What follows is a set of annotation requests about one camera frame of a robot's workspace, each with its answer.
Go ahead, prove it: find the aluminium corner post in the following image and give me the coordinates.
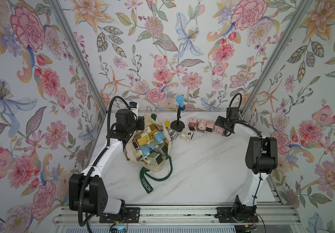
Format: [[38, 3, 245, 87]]
[[48, 0, 107, 115], [241, 0, 311, 116]]

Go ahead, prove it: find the light green pencil sharpener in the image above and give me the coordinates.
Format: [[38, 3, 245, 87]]
[[146, 152, 163, 166]]

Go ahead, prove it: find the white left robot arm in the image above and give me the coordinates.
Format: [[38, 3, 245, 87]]
[[69, 102, 144, 227]]

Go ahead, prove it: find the cream panda pencil sharpener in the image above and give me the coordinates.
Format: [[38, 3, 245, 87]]
[[180, 128, 194, 142]]

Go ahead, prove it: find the aluminium corner post left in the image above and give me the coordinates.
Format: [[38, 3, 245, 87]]
[[48, 0, 107, 115]]

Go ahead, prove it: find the cream canvas tote bag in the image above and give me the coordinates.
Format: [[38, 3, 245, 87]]
[[123, 113, 173, 194]]

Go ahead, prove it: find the black microphone stand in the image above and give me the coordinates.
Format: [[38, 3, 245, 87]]
[[170, 107, 185, 133]]

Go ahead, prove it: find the blue microphone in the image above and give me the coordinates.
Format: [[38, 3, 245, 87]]
[[176, 95, 186, 113]]

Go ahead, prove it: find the yellow pencil sharpener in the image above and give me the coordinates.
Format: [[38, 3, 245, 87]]
[[135, 132, 152, 147], [144, 124, 158, 136]]

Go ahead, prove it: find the dark green pencil sharpener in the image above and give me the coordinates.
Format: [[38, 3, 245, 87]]
[[154, 143, 168, 156]]

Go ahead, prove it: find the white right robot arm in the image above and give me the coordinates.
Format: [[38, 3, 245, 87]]
[[215, 93, 278, 223]]

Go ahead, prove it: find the blue pencil sharpener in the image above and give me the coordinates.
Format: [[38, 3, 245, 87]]
[[153, 131, 166, 145], [139, 145, 154, 158]]

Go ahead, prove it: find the pink pencil sharpener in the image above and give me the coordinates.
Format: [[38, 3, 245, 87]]
[[197, 119, 207, 133], [188, 117, 198, 131], [205, 120, 216, 133], [216, 126, 225, 136]]

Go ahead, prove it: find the aluminium corner post right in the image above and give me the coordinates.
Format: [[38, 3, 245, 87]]
[[241, 0, 311, 116]]

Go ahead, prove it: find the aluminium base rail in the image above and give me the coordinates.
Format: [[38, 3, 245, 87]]
[[53, 187, 302, 233]]

